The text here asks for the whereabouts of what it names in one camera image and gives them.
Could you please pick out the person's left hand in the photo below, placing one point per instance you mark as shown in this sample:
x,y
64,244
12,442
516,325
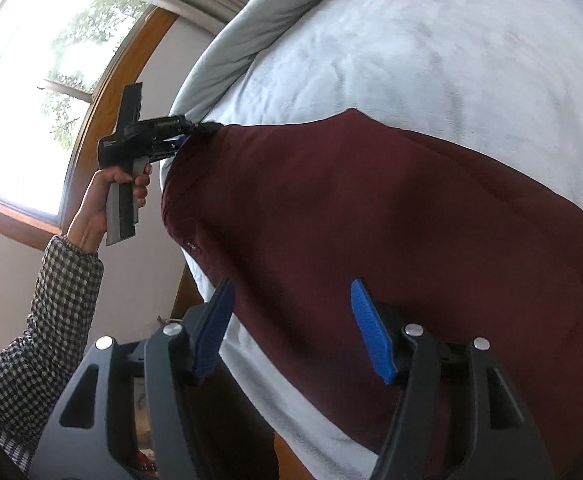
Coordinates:
x,y
91,210

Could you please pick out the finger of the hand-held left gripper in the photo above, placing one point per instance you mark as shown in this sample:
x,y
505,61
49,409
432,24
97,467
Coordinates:
x,y
205,125
179,142

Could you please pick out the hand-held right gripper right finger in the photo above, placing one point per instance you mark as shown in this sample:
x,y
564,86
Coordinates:
x,y
371,330

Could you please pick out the person's left forearm checkered sleeve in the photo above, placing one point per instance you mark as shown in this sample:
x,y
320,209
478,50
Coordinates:
x,y
46,335

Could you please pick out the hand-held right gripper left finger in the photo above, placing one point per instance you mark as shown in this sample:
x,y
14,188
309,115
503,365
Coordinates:
x,y
216,320

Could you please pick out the grey duvet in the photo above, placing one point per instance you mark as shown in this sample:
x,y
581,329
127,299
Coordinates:
x,y
221,50

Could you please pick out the wooden framed window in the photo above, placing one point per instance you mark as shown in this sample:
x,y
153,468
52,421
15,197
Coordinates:
x,y
31,60

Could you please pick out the maroon pants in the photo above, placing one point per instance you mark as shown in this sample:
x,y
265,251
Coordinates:
x,y
346,200

